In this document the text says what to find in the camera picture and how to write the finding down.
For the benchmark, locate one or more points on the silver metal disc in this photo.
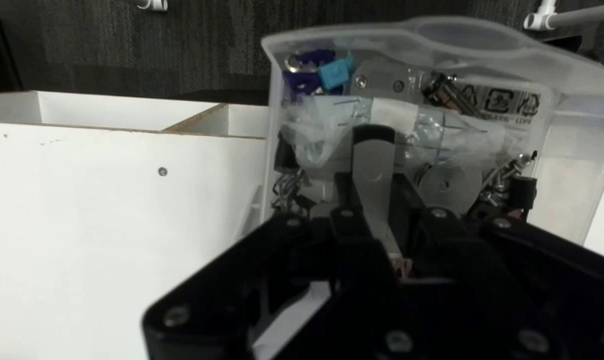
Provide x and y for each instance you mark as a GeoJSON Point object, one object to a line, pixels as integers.
{"type": "Point", "coordinates": [448, 191]}

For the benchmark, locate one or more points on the clear plastic bag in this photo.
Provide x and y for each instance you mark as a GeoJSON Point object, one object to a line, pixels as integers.
{"type": "Point", "coordinates": [314, 132]}

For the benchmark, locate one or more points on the black small parts pile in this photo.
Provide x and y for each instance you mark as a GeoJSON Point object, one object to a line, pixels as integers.
{"type": "Point", "coordinates": [519, 193]}

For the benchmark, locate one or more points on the cyan plastic block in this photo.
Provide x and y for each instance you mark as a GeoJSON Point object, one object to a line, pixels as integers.
{"type": "Point", "coordinates": [334, 74]}

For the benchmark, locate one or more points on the white cubby shelf cabinet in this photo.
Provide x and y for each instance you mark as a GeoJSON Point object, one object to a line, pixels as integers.
{"type": "Point", "coordinates": [83, 233]}

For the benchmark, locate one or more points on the blue round cap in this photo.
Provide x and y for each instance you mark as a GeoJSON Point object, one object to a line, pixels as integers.
{"type": "Point", "coordinates": [303, 76]}

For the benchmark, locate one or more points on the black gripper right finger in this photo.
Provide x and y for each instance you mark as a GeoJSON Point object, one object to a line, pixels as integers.
{"type": "Point", "coordinates": [414, 226]}

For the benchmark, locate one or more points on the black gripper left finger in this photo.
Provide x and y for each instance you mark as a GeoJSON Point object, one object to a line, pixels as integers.
{"type": "Point", "coordinates": [345, 201]}

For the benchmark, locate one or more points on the white pipe with clamp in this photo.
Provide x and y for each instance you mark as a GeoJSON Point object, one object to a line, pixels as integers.
{"type": "Point", "coordinates": [582, 15]}

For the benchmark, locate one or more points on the clear drawer holding small parts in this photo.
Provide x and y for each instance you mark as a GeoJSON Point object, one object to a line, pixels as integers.
{"type": "Point", "coordinates": [569, 132]}

